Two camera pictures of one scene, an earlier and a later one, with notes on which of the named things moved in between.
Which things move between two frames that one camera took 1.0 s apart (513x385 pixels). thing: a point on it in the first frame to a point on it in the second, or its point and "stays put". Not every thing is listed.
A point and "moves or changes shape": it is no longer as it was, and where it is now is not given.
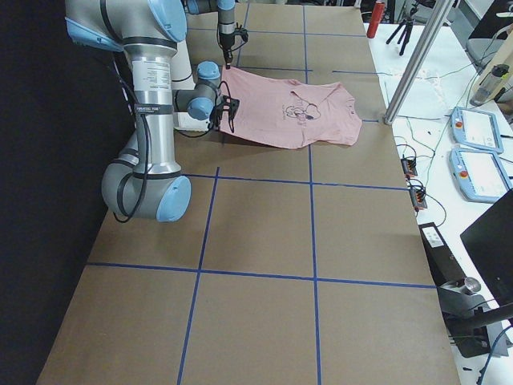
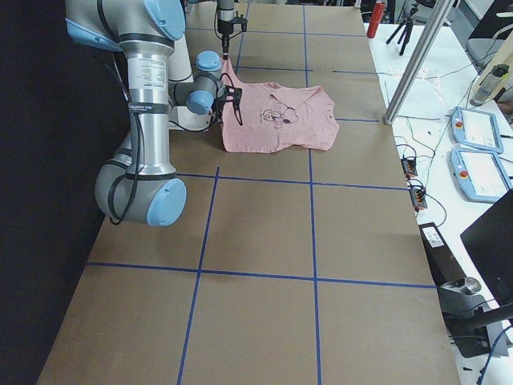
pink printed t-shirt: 285,113 moves or changes shape
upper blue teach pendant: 477,129 stays put
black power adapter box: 443,265 stays put
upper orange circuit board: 409,167 stays put
